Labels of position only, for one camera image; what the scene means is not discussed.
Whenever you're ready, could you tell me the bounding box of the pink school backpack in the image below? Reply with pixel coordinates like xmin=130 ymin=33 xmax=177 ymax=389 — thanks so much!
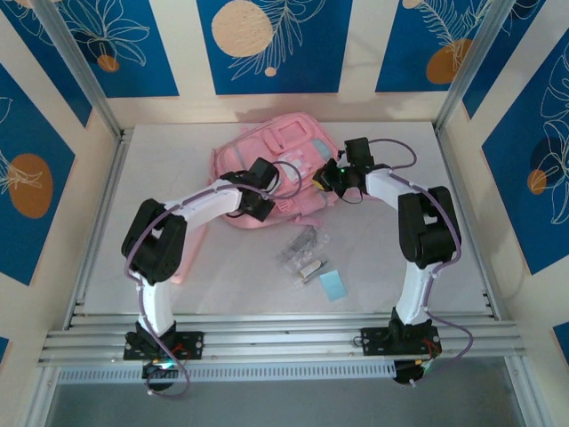
xmin=171 ymin=113 xmax=346 ymax=286

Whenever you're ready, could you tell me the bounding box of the clear bag of grey stationery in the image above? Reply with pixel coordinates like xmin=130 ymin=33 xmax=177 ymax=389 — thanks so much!
xmin=273 ymin=224 xmax=333 ymax=269

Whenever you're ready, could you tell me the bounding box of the light blue sticky notepad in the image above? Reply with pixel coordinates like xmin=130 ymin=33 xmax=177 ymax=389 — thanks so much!
xmin=318 ymin=270 xmax=349 ymax=303

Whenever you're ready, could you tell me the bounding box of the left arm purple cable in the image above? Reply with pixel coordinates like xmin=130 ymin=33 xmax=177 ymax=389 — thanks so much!
xmin=123 ymin=159 xmax=303 ymax=399

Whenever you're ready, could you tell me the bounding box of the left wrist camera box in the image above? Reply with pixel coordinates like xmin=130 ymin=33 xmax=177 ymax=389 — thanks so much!
xmin=269 ymin=170 xmax=288 ymax=197

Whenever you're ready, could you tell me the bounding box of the right aluminium side rail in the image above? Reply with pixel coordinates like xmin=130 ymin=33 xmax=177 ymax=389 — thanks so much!
xmin=433 ymin=124 xmax=501 ymax=321

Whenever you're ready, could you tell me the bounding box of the aluminium mounting rail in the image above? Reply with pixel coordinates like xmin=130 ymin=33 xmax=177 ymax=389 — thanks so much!
xmin=37 ymin=312 xmax=526 ymax=368

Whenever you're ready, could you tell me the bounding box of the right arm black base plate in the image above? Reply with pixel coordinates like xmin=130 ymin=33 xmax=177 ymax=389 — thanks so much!
xmin=360 ymin=326 xmax=442 ymax=357

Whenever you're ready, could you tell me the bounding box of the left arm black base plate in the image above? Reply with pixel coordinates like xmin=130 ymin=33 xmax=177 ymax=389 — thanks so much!
xmin=123 ymin=331 xmax=205 ymax=361

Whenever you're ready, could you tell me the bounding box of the right aluminium corner post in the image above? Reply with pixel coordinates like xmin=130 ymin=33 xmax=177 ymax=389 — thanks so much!
xmin=433 ymin=0 xmax=510 ymax=133

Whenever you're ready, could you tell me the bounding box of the aluminium corner post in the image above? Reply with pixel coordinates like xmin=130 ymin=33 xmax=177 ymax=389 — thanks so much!
xmin=433 ymin=0 xmax=510 ymax=133
xmin=33 ymin=0 xmax=122 ymax=134

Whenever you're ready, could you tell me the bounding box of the slotted grey cable tray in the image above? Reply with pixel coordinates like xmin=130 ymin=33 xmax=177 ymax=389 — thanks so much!
xmin=57 ymin=359 xmax=397 ymax=384

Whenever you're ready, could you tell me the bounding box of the left aluminium corner post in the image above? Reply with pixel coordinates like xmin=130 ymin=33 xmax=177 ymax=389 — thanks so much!
xmin=33 ymin=0 xmax=122 ymax=134

